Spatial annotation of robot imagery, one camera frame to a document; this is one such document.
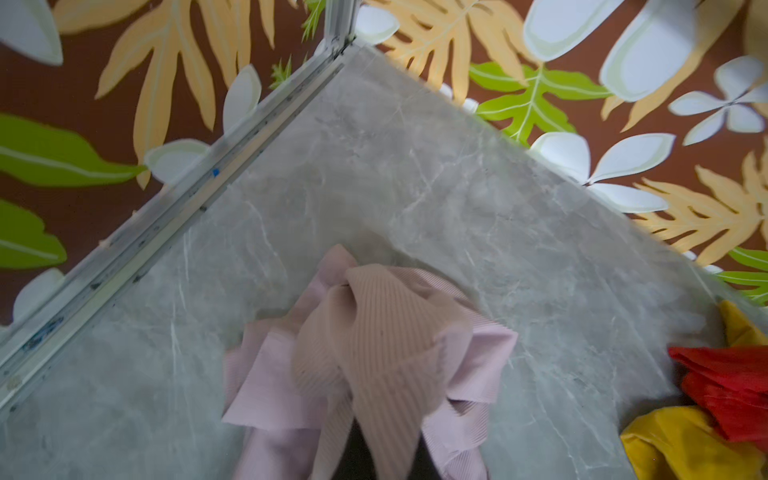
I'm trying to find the light pink ribbed cloth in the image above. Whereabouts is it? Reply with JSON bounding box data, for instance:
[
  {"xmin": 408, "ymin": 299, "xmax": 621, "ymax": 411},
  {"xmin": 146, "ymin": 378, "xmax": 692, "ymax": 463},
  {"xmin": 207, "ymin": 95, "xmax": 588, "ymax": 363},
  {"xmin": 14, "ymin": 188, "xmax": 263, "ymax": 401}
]
[{"xmin": 222, "ymin": 246, "xmax": 517, "ymax": 479}]

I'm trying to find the yellow cloth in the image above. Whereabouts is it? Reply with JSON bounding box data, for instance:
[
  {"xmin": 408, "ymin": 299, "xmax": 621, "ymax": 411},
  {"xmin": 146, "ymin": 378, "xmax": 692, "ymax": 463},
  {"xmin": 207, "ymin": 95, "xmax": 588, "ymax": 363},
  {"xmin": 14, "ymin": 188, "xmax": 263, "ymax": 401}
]
[{"xmin": 620, "ymin": 301, "xmax": 767, "ymax": 479}]

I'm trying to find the red cloth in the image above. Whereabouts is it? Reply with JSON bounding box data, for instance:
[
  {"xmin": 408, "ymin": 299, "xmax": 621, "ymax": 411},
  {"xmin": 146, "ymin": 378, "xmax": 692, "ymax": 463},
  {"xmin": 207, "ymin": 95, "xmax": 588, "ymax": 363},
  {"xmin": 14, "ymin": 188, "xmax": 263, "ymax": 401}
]
[{"xmin": 668, "ymin": 346, "xmax": 767, "ymax": 452}]

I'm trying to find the aluminium frame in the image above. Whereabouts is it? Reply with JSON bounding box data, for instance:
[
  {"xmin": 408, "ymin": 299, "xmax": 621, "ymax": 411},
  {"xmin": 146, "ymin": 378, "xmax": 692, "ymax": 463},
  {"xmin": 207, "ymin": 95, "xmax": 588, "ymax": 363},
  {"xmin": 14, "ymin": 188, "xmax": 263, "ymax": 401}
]
[{"xmin": 1, "ymin": 1, "xmax": 360, "ymax": 418}]

